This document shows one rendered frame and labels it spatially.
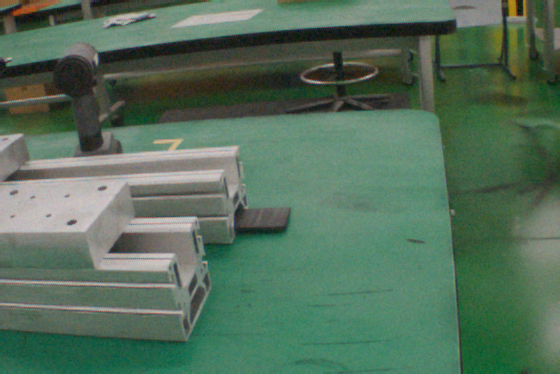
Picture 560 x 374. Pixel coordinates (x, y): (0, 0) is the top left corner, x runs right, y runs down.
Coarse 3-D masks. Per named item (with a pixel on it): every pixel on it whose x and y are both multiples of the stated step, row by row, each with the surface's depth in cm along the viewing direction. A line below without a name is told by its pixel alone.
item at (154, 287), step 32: (128, 224) 66; (160, 224) 65; (192, 224) 64; (128, 256) 59; (160, 256) 59; (192, 256) 65; (0, 288) 62; (32, 288) 61; (64, 288) 60; (96, 288) 59; (128, 288) 59; (160, 288) 58; (192, 288) 64; (0, 320) 64; (32, 320) 63; (64, 320) 62; (96, 320) 61; (128, 320) 60; (160, 320) 60; (192, 320) 63
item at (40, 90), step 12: (288, 0) 252; (300, 0) 251; (312, 0) 249; (36, 84) 451; (48, 84) 456; (12, 96) 460; (24, 96) 458; (36, 96) 456; (48, 96) 457; (12, 108) 465; (24, 108) 462; (36, 108) 460; (48, 108) 458
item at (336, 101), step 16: (336, 64) 341; (352, 64) 360; (368, 64) 353; (304, 80) 338; (336, 80) 346; (352, 80) 327; (336, 96) 350; (352, 96) 353; (368, 96) 357; (384, 96) 362; (288, 112) 357
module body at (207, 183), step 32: (64, 160) 87; (96, 160) 85; (128, 160) 83; (160, 160) 82; (192, 160) 82; (224, 160) 81; (160, 192) 76; (192, 192) 76; (224, 192) 76; (224, 224) 76
